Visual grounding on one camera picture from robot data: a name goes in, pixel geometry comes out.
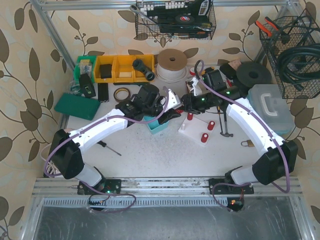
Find light blue plastic box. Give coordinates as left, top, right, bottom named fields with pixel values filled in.
left=147, top=120, right=169, bottom=135

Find small red spring front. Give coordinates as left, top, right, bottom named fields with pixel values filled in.
left=207, top=121, right=216, bottom=131

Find small hammer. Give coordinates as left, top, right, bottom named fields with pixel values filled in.
left=220, top=112, right=234, bottom=138

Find long red spring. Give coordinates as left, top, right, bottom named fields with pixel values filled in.
left=175, top=109, right=184, bottom=114

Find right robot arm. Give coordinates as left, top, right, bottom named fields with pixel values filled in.
left=181, top=60, right=298, bottom=193

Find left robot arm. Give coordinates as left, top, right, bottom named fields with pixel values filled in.
left=45, top=84, right=181, bottom=189

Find white peg board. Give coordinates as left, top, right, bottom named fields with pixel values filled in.
left=178, top=117, right=214, bottom=147

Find red white tape roll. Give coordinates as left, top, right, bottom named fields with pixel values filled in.
left=189, top=66, right=196, bottom=76

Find yellow black screwdriver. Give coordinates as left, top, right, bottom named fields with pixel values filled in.
left=204, top=66, right=215, bottom=73

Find brown tape roll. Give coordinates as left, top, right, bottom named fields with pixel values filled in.
left=113, top=87, right=131, bottom=103

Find grey pipe fitting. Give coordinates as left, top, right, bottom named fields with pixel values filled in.
left=132, top=59, right=155, bottom=82

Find black disc spool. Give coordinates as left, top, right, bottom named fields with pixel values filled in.
left=236, top=61, right=272, bottom=89

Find yellow storage bin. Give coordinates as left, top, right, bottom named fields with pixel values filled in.
left=93, top=54, right=155, bottom=84

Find brass padlock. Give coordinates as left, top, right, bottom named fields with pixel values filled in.
left=240, top=139, right=255, bottom=148

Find black ribbed block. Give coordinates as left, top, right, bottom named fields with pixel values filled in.
left=97, top=83, right=109, bottom=103

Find metal nail pin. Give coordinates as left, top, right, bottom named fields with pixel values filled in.
left=98, top=141, right=122, bottom=156

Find black box in bin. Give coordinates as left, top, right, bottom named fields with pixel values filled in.
left=99, top=64, right=112, bottom=79

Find black electrical tape roll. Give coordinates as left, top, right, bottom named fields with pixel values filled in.
left=174, top=14, right=195, bottom=26

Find black green meter device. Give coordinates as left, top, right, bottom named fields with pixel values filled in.
left=79, top=73, right=96, bottom=98

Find green plastic lid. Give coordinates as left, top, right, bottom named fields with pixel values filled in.
left=54, top=93, right=101, bottom=121

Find green storage bin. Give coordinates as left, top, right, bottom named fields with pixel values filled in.
left=73, top=55, right=97, bottom=84

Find silver wrench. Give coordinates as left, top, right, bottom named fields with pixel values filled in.
left=129, top=5, right=158, bottom=26

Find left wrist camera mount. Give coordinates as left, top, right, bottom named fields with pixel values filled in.
left=165, top=89, right=182, bottom=112

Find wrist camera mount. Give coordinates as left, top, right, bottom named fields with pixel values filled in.
left=187, top=76, right=203, bottom=96
left=165, top=89, right=182, bottom=112

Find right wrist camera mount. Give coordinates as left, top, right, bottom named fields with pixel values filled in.
left=187, top=76, right=203, bottom=96

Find green bin rail base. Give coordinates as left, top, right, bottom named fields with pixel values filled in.
left=113, top=82, right=150, bottom=90

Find white cable spool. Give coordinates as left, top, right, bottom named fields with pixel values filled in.
left=156, top=48, right=188, bottom=84

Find clear toolbox white handle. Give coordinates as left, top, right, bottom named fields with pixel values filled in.
left=247, top=84, right=295, bottom=136

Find top wire basket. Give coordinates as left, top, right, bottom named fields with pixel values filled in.
left=129, top=0, right=216, bottom=42

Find wire basket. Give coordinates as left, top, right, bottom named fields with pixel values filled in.
left=259, top=15, right=320, bottom=99
left=129, top=0, right=216, bottom=42

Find orange handled pliers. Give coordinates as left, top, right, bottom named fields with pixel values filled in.
left=254, top=16, right=280, bottom=38

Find coiled black hose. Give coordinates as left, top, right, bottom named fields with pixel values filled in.
left=277, top=14, right=320, bottom=87

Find right wire basket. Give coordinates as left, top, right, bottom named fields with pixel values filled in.
left=259, top=15, right=320, bottom=99

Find white power cord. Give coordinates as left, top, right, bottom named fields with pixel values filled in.
left=39, top=144, right=62, bottom=177

